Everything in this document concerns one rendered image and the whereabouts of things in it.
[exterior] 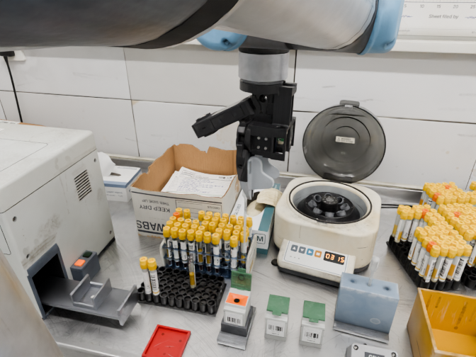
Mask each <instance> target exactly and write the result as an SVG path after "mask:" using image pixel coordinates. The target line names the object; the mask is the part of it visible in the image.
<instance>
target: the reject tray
mask: <svg viewBox="0 0 476 357"><path fill-rule="evenodd" d="M190 335H191V331H188V330H185V329H178V328H174V327H168V326H164V325H160V324H158V325H157V326H156V328H155V330H154V332H153V334H152V336H151V338H150V340H149V342H148V344H147V345H146V347H145V349H144V351H143V353H142V357H182V355H183V352H184V349H185V347H186V344H187V343H188V340H189V337H190Z"/></svg>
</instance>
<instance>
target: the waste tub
mask: <svg viewBox="0 0 476 357"><path fill-rule="evenodd" d="M417 290H418V293H417V295H416V299H415V301H414V305H413V308H412V311H411V314H410V316H409V320H408V322H407V331H408V335H409V341H410V345H411V348H412V355H413V357H476V297H472V296H467V295H459V294H455V293H447V292H442V291H437V290H429V289H425V288H417Z"/></svg>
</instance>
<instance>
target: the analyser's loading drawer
mask: <svg viewBox="0 0 476 357"><path fill-rule="evenodd" d="M36 290H37V292H38V296H39V298H40V301H41V303H42V304H43V305H49V306H53V307H59V308H63V309H67V310H74V311H77V312H83V313H87V314H91V315H97V316H101V317H107V318H111V319H117V320H119V321H120V325H124V323H125V322H126V320H127V318H128V317H129V315H130V313H131V312H132V310H133V309H134V307H135V305H136V304H137V302H138V300H139V295H138V290H137V285H135V284H134V285H133V286H132V288H131V289H130V290H123V289H120V288H112V287H111V282H110V278H108V279H107V280H106V282H105V283H96V282H92V281H91V280H90V277H89V274H86V275H85V277H84V278H83V279H82V280H81V281H77V280H71V279H66V278H60V277H55V276H49V277H48V278H47V279H46V280H45V281H44V282H43V283H42V284H41V285H40V286H39V287H38V288H37V289H36ZM92 295H94V297H93V298H91V296H92Z"/></svg>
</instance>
